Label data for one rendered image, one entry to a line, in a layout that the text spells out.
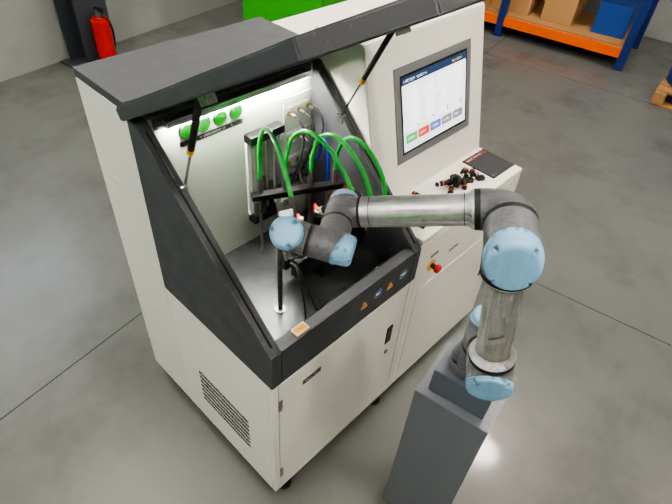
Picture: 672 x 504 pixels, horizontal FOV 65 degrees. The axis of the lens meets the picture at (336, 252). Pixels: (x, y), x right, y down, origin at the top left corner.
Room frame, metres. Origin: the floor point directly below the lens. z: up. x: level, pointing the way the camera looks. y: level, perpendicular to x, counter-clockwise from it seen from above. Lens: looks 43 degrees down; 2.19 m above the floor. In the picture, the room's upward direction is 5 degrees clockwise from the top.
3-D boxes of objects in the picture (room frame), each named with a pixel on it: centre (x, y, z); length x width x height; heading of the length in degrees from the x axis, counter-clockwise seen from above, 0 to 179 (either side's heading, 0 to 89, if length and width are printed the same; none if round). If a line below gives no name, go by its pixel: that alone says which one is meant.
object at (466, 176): (1.77, -0.47, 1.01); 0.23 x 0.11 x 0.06; 139
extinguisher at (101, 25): (4.53, 2.17, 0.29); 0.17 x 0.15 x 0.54; 149
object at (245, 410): (1.33, 0.15, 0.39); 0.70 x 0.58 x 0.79; 139
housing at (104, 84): (1.88, 0.24, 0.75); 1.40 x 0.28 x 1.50; 139
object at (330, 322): (1.16, -0.06, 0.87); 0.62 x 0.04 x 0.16; 139
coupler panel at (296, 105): (1.67, 0.16, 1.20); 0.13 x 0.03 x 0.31; 139
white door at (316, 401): (1.14, -0.07, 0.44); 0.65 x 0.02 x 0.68; 139
